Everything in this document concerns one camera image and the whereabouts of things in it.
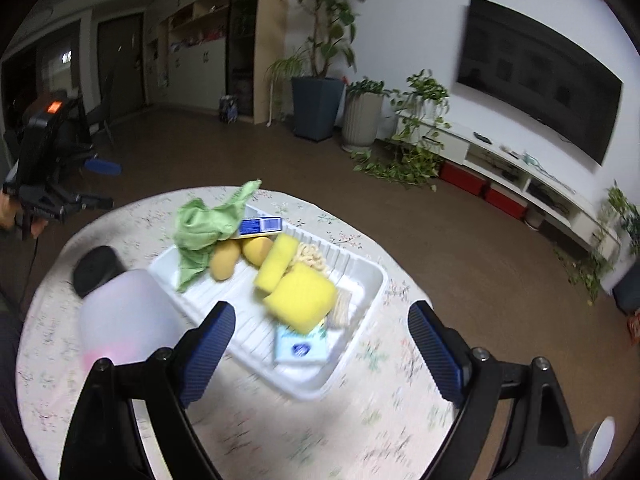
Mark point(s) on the yellow egg-shaped sponge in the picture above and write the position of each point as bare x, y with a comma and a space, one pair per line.
257, 250
224, 260

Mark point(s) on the wall storage cabinet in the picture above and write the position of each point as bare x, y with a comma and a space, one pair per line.
200, 60

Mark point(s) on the dark grey planter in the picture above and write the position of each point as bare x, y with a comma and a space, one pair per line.
629, 290

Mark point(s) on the translucent jar with black lid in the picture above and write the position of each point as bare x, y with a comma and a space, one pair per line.
130, 315

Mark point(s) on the white round object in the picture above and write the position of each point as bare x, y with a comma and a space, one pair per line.
600, 445

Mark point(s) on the red snack bag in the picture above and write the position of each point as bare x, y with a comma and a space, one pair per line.
635, 327

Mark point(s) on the person's left hand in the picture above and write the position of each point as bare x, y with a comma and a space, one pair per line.
39, 229

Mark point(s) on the white plastic tray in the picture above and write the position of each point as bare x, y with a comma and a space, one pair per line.
240, 330

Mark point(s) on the tall plant in blue planter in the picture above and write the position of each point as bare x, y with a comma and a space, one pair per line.
316, 107

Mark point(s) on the plant in white ribbed planter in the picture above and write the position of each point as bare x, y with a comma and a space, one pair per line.
361, 122

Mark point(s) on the green cloth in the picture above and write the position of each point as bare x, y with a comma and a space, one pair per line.
205, 225

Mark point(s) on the trailing green vine plant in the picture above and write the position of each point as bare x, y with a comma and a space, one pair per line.
415, 160

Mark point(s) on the leafy green plant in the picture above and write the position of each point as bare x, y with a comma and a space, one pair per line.
595, 265

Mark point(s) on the black wall television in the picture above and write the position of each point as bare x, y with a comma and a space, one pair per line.
540, 75

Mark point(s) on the round floral tablecloth table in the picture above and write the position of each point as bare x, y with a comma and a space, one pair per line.
370, 420

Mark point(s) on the small white pot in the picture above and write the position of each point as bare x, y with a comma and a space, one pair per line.
534, 219

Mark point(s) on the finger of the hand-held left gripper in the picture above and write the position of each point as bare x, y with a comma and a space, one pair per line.
105, 167
97, 202

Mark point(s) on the white television cabinet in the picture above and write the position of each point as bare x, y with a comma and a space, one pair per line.
550, 185

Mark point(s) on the blue white small box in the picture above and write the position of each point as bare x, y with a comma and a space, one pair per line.
260, 225

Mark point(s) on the large yellow block sponge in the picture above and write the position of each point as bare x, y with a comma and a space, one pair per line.
300, 300

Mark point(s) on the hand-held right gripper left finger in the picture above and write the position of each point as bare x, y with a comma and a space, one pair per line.
205, 360

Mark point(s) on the yellow oblong sponge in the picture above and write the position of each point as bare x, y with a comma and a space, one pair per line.
275, 265

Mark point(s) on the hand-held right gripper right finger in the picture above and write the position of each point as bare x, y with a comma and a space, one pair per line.
437, 355

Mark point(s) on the dark door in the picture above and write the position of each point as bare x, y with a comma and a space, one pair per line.
122, 65

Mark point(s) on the pale blue tissue pack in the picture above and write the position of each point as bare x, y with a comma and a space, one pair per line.
300, 347

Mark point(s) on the small blue floor box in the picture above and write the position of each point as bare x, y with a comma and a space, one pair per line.
228, 109

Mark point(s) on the red storage box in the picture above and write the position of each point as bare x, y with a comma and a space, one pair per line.
462, 179
506, 201

